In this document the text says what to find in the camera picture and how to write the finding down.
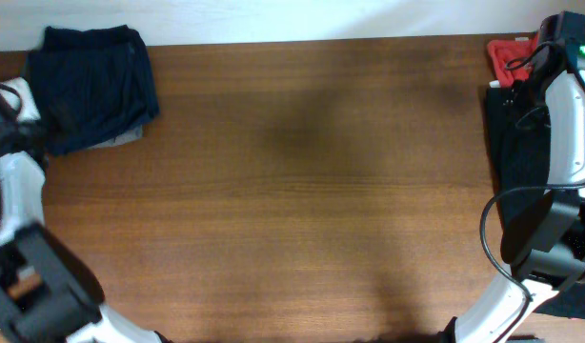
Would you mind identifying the navy blue shorts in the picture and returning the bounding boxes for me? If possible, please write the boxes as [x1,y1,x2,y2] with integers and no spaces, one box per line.
[25,26,160,155]

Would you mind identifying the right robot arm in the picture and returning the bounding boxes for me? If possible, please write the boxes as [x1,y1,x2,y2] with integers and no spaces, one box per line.
[438,39,585,342]

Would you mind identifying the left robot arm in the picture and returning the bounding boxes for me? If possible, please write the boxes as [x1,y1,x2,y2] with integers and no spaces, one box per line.
[0,122,166,343]

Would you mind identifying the folded grey shorts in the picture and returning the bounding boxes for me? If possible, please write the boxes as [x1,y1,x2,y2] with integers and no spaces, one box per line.
[89,126,143,150]

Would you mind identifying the red garment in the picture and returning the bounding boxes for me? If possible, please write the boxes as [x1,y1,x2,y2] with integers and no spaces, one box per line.
[487,36,537,88]

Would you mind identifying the black garment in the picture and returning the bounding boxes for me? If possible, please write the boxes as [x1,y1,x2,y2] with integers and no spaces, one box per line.
[485,80,585,321]

